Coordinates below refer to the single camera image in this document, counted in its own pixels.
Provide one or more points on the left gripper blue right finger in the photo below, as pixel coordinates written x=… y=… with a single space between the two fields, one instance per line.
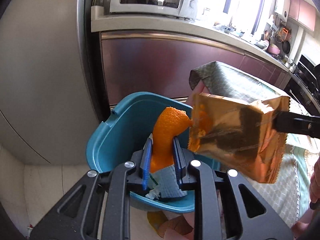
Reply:
x=179 y=161

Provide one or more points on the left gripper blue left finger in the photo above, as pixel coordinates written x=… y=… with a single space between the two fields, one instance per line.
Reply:
x=144 y=169

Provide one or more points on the gold foil snack bag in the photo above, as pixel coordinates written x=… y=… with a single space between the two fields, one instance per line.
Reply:
x=239 y=134

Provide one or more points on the orange peel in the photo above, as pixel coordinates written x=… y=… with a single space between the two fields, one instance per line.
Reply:
x=170 y=123

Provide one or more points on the teal plastic trash bin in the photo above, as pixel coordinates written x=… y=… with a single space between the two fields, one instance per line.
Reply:
x=125 y=132

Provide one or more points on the maroon kitchen counter cabinet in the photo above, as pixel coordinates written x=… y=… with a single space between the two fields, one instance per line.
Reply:
x=156 y=54

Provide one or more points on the person's right hand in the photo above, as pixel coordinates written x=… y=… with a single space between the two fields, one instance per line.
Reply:
x=314 y=188

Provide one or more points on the pink pot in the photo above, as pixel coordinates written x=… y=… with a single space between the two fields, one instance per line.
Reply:
x=273 y=49

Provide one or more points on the black frying pan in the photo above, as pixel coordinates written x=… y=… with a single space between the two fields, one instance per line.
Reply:
x=286 y=47

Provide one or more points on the grey refrigerator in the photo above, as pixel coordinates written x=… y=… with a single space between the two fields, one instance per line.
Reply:
x=48 y=106

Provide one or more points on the pink upper wall cabinet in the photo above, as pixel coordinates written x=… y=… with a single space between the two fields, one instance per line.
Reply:
x=304 y=13

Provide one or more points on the white wall water heater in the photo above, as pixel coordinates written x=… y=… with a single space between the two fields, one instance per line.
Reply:
x=282 y=9

